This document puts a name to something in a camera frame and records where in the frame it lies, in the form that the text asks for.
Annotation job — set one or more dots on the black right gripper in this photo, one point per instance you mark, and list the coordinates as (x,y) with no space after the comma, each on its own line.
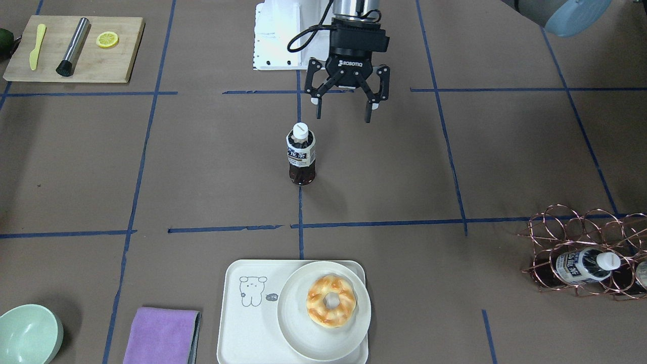
(350,67)

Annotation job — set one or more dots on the tea bottle white cap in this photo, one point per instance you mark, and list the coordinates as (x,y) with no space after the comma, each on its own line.
(301,154)

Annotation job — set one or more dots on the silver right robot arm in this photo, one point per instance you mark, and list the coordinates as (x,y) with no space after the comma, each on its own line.
(366,11)

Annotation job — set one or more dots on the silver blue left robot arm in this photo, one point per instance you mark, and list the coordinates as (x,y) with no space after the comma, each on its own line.
(561,18)

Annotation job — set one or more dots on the cream serving tray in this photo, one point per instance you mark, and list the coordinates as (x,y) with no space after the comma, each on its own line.
(249,331)

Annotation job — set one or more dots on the tea bottle in rack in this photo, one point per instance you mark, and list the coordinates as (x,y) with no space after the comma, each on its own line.
(584,266)
(632,279)

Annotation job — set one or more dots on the glazed donut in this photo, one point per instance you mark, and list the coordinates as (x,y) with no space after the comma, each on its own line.
(330,302)

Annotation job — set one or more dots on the lemon slice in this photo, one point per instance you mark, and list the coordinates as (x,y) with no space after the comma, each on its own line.
(107,40)

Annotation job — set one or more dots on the wooden cutting board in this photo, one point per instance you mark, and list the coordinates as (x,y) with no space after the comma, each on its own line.
(95,65)

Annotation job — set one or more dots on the cream round plate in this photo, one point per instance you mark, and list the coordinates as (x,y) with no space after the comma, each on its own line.
(348,343)

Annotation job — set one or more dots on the steel muddler black tip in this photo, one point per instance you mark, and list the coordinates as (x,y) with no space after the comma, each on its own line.
(75,46)

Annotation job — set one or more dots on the purple folded cloth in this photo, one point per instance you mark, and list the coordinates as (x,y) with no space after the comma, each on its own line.
(160,335)

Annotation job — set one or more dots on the yellow plastic knife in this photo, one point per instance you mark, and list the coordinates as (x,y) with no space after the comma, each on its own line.
(34,53)

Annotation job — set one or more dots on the green avocado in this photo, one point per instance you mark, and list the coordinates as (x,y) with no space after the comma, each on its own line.
(7,44)

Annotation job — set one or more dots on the mint green bowl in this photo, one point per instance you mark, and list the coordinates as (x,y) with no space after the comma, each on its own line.
(30,333)

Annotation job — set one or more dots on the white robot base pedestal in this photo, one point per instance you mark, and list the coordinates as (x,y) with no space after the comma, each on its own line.
(277,23)

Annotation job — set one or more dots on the copper wire bottle rack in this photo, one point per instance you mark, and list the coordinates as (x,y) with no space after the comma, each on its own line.
(559,229)

